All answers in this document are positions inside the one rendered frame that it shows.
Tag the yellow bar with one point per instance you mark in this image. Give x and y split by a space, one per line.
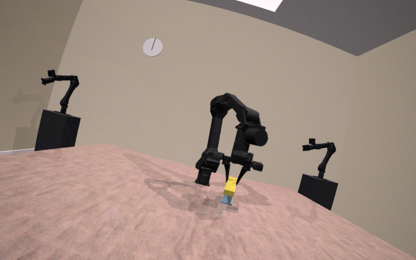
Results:
230 187

